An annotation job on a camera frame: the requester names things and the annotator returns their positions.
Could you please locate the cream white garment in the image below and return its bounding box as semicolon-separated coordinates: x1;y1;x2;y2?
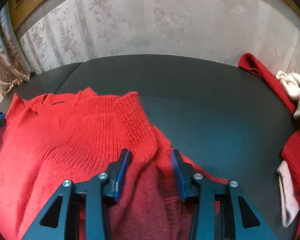
276;70;300;121

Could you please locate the pink ribbed knit garment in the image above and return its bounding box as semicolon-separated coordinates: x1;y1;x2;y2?
277;160;300;228

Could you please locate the dark red garment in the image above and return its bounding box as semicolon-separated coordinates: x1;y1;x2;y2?
238;52;300;238

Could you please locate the bright red fuzzy sweater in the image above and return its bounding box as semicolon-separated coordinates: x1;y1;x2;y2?
0;87;228;240

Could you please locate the brown floral curtain left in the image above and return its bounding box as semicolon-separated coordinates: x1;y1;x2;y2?
0;4;32;96

